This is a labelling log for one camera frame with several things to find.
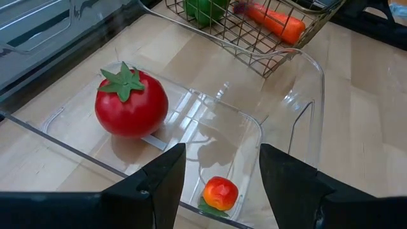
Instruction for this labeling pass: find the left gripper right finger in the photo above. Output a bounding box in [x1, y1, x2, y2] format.
[259, 143, 335, 229]

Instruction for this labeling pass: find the green bell pepper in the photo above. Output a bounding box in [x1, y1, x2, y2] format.
[183, 0, 230, 28]

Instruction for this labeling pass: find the red tomato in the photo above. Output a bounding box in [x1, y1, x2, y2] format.
[94, 61, 169, 139]

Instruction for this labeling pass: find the metal wire basket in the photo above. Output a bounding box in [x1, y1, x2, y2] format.
[164, 0, 347, 79]

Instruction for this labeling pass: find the clear plastic bin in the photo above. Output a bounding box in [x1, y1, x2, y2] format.
[0, 47, 326, 229]

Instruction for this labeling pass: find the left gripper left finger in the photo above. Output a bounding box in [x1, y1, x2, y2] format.
[101, 142, 187, 229]

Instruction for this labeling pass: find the small orange-red fruit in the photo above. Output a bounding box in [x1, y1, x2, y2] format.
[197, 176, 240, 218]

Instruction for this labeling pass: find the small purple eggplant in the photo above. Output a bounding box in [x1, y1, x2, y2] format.
[234, 0, 254, 12]

